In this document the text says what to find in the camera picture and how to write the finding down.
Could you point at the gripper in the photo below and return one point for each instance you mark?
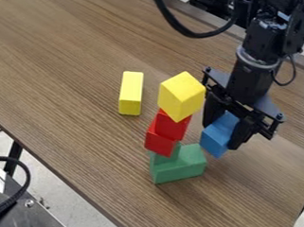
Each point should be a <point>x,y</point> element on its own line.
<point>249,81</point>

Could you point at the blue rectangular block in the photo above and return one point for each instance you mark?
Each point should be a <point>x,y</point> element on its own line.
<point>219,136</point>

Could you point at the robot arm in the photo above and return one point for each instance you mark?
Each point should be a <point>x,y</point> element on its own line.
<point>275,29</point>

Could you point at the yellow cube block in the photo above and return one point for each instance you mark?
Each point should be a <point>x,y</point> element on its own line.
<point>181,96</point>

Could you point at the red cube block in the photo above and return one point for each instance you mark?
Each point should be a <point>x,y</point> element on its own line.
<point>167,134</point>

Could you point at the green rectangular block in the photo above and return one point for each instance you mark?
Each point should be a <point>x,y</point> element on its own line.
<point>179,165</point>

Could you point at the yellow rectangular block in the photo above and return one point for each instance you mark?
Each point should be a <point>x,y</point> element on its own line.
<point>131,92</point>

